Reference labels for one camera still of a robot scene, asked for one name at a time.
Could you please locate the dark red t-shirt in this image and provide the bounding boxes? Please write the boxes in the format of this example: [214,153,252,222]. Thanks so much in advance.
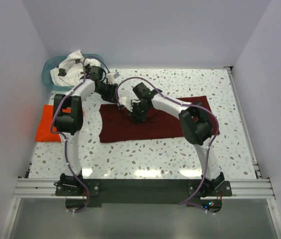
[98,95,217,144]

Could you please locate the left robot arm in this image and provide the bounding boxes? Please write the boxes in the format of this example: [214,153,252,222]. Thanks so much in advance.
[50,66,119,197]

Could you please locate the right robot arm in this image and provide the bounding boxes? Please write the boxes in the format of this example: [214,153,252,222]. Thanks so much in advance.
[119,83,225,201]

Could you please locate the white t-shirt with black print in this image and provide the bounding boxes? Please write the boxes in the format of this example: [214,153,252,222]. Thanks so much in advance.
[50,50,101,87]

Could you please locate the teal plastic basket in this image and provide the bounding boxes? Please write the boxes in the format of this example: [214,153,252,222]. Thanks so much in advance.
[41,53,106,91]

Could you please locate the folded orange t-shirt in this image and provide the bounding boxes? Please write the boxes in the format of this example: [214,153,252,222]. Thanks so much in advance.
[35,105,64,142]

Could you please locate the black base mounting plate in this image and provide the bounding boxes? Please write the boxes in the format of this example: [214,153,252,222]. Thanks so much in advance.
[54,179,233,212]

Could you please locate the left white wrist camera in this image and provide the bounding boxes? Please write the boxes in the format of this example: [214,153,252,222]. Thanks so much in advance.
[106,71,120,84]

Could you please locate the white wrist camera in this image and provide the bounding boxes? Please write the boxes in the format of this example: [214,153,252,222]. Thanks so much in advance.
[118,97,133,111]
[106,71,120,84]

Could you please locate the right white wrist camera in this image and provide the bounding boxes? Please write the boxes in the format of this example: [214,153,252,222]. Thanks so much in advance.
[118,97,133,111]

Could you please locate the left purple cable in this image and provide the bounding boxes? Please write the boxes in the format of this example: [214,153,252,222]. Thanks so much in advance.
[49,57,110,214]

